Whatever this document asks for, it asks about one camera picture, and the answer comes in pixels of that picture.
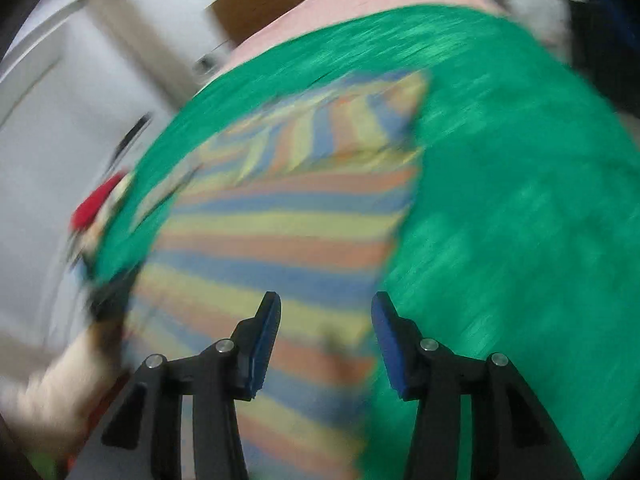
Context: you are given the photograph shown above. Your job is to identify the black clothes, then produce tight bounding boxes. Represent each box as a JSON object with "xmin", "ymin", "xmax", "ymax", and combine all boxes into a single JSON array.
[{"xmin": 565, "ymin": 0, "xmax": 640, "ymax": 116}]

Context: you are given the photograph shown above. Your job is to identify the striped small shirt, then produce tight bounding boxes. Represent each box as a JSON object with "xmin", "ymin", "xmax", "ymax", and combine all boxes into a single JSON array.
[{"xmin": 122, "ymin": 70, "xmax": 432, "ymax": 480}]

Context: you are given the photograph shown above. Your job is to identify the black item on dresser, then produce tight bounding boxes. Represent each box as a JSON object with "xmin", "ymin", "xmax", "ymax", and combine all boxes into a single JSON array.
[{"xmin": 112, "ymin": 112, "xmax": 153, "ymax": 161}]

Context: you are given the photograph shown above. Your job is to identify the red cloth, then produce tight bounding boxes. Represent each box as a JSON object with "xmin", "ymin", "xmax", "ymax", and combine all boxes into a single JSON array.
[{"xmin": 70, "ymin": 172, "xmax": 128, "ymax": 231}]

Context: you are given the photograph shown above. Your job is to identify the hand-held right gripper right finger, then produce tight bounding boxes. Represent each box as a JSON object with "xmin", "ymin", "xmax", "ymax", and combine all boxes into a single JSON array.
[{"xmin": 371, "ymin": 291, "xmax": 586, "ymax": 480}]

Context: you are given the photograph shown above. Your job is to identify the person's left forearm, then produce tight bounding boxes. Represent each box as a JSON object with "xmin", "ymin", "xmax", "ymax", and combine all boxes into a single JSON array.
[{"xmin": 0, "ymin": 322, "xmax": 126, "ymax": 448}]

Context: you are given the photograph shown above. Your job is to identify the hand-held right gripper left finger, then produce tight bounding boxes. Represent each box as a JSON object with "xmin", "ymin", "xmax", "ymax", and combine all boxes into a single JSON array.
[{"xmin": 70, "ymin": 291, "xmax": 282, "ymax": 480}]

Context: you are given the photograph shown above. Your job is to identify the green blanket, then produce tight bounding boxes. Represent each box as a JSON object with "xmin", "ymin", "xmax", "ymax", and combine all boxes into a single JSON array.
[{"xmin": 92, "ymin": 4, "xmax": 640, "ymax": 480}]

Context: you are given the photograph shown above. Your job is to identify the pink striped bed sheet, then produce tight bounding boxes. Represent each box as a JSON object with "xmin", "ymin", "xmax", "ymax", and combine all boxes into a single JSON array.
[{"xmin": 227, "ymin": 0, "xmax": 506, "ymax": 68}]

